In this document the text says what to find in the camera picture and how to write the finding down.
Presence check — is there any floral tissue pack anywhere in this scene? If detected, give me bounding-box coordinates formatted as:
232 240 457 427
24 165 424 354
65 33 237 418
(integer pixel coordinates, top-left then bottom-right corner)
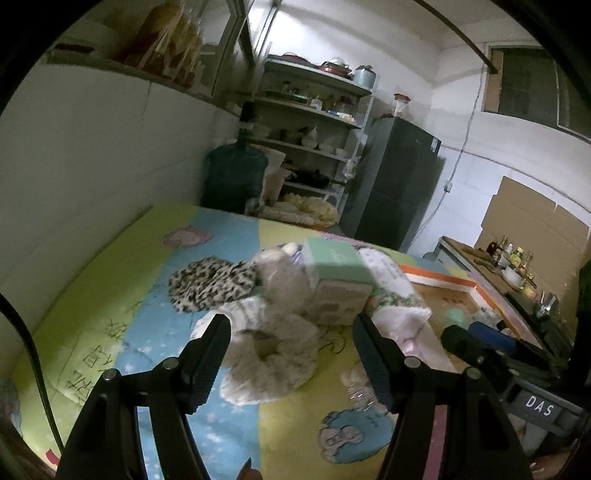
358 248 432 356

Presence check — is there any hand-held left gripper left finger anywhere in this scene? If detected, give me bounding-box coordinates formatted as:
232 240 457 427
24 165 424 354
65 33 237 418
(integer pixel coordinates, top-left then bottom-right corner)
55 314 232 480

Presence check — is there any black wok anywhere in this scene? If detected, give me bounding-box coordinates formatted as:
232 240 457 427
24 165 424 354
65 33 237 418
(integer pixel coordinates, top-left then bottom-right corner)
284 168 347 188

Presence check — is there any pale yellow bundle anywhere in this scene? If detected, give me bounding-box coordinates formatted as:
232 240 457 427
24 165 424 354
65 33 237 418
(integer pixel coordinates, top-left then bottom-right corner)
281 194 340 227

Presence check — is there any cartoon printed mat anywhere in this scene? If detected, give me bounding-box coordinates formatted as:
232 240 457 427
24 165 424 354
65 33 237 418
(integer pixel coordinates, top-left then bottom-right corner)
9 203 583 480

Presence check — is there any row of jars and bottles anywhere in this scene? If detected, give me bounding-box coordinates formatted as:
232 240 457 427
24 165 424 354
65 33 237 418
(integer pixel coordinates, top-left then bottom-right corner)
268 80 361 116

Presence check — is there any leopard print scrunchie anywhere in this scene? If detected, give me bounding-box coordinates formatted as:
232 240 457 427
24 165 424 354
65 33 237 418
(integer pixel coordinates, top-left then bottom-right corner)
167 257 259 315

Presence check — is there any dark refrigerator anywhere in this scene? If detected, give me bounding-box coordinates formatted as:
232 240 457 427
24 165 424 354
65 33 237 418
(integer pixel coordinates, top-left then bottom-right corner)
339 116 444 252

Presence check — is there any large water jug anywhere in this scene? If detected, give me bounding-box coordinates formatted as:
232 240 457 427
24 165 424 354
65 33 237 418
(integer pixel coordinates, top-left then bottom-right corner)
203 141 269 215

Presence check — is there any flat dark pan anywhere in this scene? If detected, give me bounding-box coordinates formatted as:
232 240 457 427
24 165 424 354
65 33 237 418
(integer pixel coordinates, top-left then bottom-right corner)
268 53 319 65

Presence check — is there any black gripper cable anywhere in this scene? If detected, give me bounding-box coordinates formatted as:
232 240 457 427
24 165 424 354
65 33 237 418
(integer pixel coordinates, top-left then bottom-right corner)
0 291 65 453

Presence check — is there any orange-rimmed cardboard box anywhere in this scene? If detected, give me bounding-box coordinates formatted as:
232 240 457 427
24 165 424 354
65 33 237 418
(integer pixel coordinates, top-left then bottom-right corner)
399 264 559 370

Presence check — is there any small fluffy scrunchie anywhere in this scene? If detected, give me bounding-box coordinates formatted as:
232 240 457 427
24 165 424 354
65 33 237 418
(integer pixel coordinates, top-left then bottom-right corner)
254 247 311 319

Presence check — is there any pale plastic bag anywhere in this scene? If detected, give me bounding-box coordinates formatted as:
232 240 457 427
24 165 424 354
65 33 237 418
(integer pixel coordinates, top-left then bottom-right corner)
263 168 289 208

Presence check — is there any wall cable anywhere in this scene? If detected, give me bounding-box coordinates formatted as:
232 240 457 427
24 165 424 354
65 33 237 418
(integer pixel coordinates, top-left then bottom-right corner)
450 60 490 185

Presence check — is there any row of white crockery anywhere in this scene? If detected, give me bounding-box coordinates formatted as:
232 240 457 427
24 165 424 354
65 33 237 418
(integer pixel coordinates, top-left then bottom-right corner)
252 124 352 158

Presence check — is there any cardboard wall sheet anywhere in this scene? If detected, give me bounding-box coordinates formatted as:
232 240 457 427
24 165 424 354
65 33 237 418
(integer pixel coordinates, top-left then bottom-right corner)
475 175 591 278

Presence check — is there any cluster of condiment bottles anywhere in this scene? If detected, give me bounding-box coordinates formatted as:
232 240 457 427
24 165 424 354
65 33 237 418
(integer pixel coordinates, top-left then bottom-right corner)
487 236 536 278

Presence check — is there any metal shelf rack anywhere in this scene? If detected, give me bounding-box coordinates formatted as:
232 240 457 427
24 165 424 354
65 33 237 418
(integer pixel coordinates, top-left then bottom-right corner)
252 53 375 227

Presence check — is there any green tissue box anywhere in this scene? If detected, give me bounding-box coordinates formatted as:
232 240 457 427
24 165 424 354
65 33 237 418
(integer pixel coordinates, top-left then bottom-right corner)
300 237 375 326

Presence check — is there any large fluffy scrunchie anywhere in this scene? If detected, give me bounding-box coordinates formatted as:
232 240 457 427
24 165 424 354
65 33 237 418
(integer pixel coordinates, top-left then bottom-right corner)
221 314 320 407

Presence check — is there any small wall window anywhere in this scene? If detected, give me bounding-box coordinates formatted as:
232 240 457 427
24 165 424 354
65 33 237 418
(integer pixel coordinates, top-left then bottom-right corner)
482 44 591 139

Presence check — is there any metal ceiling rod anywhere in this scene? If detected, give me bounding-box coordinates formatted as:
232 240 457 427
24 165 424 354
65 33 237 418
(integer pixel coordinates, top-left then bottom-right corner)
416 0 499 75

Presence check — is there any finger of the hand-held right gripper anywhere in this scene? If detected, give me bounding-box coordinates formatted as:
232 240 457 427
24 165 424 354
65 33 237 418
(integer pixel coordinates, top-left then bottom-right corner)
468 321 565 371
440 324 514 378

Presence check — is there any black jug pump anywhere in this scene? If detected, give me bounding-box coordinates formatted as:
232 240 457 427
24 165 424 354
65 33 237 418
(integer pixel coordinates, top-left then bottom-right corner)
238 102 257 144

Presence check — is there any interior glass window frame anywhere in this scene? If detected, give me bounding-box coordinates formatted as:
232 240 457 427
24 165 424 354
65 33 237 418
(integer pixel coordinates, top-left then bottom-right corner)
46 0 278 112

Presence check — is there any metal kettle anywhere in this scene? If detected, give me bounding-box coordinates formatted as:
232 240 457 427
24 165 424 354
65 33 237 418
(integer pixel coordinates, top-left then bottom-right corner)
536 291 559 319

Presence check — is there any orange drink bottle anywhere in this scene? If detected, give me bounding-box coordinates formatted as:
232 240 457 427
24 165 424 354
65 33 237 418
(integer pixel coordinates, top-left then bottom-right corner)
180 23 201 84
161 14 195 77
124 2 181 70

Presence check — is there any white dotted cloth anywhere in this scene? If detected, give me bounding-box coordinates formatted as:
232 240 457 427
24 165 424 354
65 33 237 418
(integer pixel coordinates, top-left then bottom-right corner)
191 295 264 335

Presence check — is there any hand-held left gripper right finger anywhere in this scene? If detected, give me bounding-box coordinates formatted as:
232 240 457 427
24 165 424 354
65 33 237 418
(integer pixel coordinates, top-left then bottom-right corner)
352 313 527 480

